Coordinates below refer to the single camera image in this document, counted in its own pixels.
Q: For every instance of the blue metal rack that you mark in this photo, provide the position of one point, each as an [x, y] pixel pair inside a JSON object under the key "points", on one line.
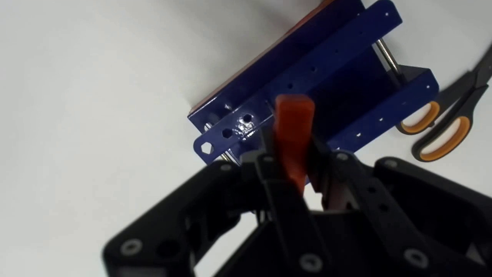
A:
{"points": [[328, 77]]}

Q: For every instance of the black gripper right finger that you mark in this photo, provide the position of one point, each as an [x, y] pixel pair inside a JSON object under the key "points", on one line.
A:
{"points": [[409, 216]]}

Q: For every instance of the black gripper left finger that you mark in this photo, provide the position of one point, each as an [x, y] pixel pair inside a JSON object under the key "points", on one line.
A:
{"points": [[205, 216]]}

